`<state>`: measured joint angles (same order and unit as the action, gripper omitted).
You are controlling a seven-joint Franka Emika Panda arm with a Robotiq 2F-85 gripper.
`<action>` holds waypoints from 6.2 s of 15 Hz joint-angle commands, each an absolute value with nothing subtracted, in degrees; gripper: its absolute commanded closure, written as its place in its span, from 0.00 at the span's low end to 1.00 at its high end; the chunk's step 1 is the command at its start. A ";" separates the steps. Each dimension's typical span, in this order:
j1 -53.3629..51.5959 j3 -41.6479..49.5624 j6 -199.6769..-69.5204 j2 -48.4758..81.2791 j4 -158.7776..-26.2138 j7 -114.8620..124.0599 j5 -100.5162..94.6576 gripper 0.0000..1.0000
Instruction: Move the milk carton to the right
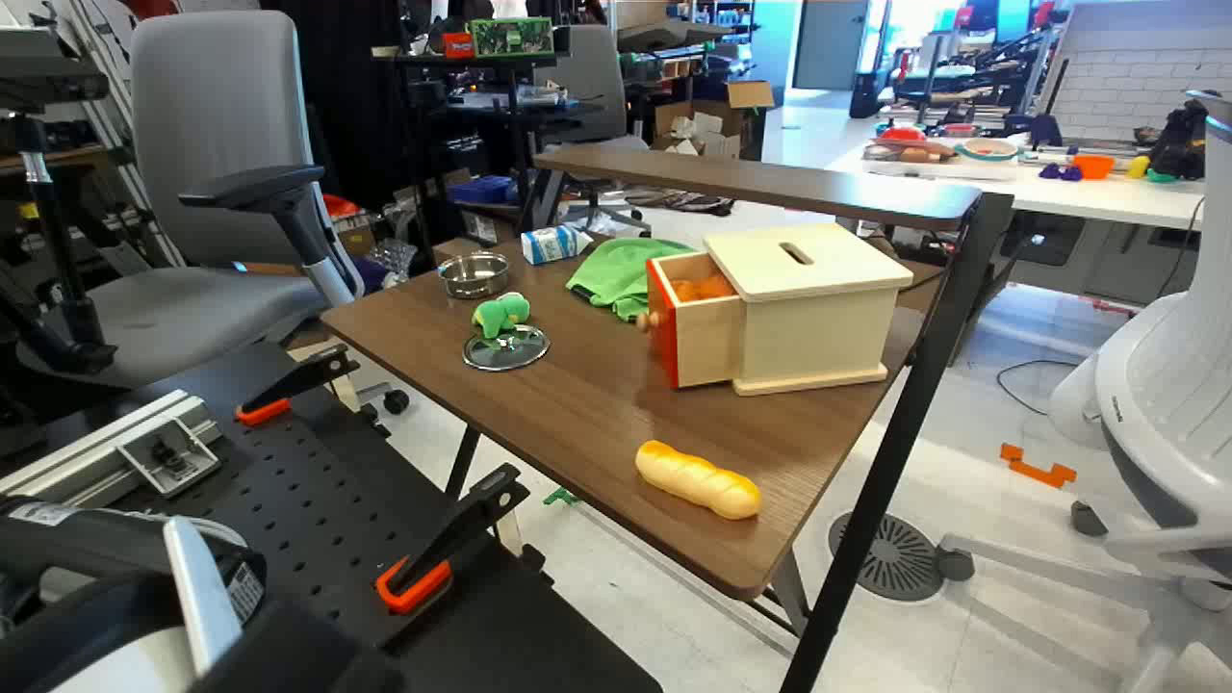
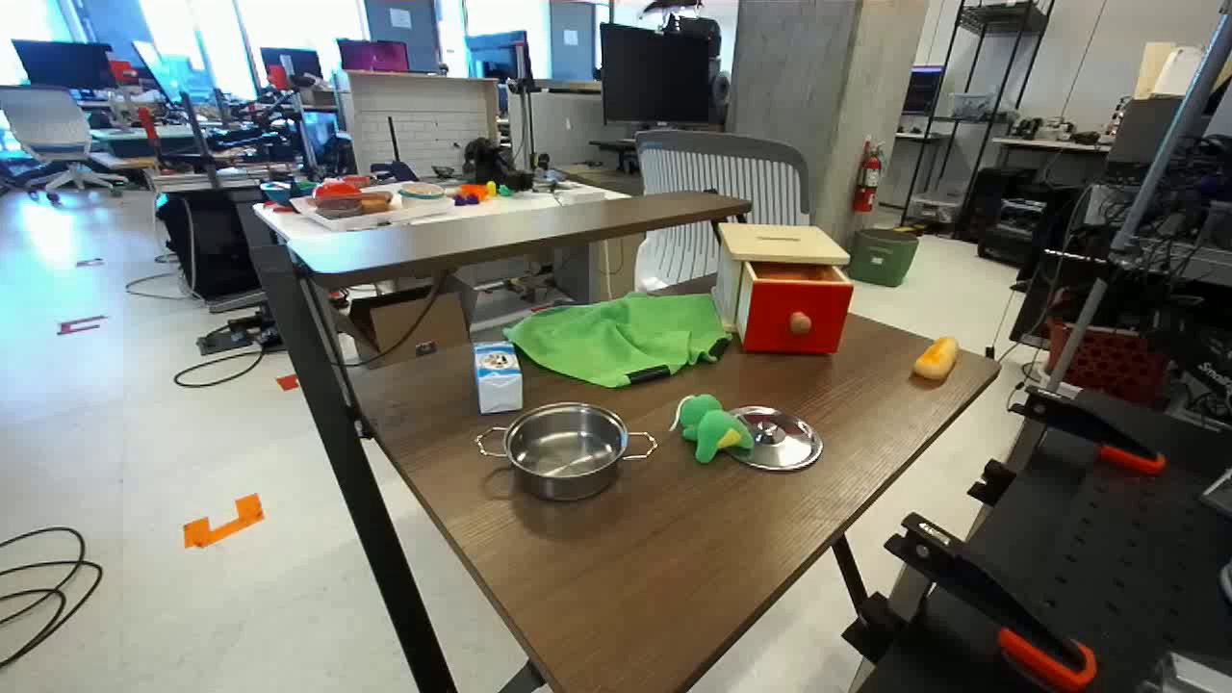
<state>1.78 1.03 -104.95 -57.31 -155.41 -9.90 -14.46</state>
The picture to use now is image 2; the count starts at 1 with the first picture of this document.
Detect white blue milk carton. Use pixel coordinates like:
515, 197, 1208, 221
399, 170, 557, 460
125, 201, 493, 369
471, 339, 526, 421

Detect green cloth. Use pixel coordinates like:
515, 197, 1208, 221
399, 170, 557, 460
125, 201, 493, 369
499, 288, 739, 393

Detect green plush toy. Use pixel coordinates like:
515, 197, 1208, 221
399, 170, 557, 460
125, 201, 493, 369
666, 389, 759, 465

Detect dark wooden table with clutter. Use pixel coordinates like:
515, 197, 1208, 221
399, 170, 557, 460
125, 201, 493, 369
250, 179, 756, 287

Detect red wooden drawer box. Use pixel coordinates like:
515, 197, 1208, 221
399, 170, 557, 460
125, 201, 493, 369
711, 221, 859, 364

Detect stainless steel pot lid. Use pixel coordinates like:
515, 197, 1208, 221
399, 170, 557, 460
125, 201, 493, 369
728, 404, 828, 477

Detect white ribbed chair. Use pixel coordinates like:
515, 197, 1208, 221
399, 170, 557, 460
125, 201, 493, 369
633, 130, 811, 297

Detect brown cardboard box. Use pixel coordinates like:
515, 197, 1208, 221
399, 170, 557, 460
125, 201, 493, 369
347, 282, 475, 364

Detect black computer monitor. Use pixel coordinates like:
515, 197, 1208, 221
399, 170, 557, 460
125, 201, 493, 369
597, 19, 723, 130

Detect green plastic bin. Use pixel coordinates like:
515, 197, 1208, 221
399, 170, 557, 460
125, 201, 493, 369
846, 223, 924, 288

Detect black metal table leg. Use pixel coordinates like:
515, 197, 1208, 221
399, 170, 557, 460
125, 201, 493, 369
234, 205, 461, 693

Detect white pegboard panel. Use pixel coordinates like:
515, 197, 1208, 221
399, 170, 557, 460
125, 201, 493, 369
343, 67, 503, 180

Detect red fire extinguisher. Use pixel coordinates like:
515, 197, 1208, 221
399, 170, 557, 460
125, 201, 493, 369
851, 139, 888, 221

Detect orange red toy pile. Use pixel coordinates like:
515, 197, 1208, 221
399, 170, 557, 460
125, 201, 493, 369
307, 173, 397, 221

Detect yellow toy corn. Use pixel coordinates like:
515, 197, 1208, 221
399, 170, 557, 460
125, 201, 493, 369
907, 334, 964, 384

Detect black metal shelf rack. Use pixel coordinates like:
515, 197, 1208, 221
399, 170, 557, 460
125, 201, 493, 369
900, 0, 1063, 232

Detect black orange clamp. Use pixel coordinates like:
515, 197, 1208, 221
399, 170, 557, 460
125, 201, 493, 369
882, 509, 1105, 693
1009, 383, 1173, 483

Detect red plastic crate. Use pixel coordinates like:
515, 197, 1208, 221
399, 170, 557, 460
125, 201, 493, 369
1042, 315, 1173, 410

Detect black perforated robot table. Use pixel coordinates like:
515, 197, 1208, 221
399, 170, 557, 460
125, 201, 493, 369
842, 383, 1232, 693

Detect grey metal stand pole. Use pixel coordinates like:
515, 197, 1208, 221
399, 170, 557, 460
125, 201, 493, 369
1036, 7, 1232, 393

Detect white office chair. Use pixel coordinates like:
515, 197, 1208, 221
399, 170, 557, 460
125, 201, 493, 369
0, 80, 135, 205

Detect black floor cable near table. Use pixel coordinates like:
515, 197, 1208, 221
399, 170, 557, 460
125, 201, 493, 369
171, 344, 271, 393

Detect black floor cable loops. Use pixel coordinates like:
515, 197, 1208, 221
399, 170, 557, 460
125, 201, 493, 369
0, 525, 107, 674

